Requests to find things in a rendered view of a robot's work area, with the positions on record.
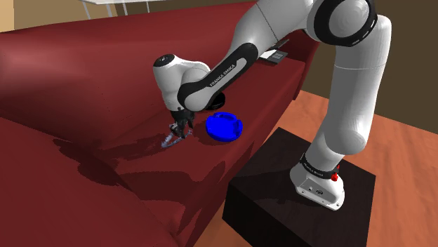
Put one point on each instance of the red sofa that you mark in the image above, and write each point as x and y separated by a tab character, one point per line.
85	85

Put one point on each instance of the pale blue jagged object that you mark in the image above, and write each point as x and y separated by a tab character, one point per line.
170	139

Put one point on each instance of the black robot stand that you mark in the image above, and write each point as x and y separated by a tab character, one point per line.
273	205

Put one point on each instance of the blue round dish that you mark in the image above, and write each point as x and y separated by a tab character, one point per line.
224	127

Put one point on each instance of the black and white remote control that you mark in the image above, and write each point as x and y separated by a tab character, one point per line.
276	56

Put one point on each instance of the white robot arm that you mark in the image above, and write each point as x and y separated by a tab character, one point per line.
356	102

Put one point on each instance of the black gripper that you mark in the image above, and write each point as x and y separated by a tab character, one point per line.
183	118

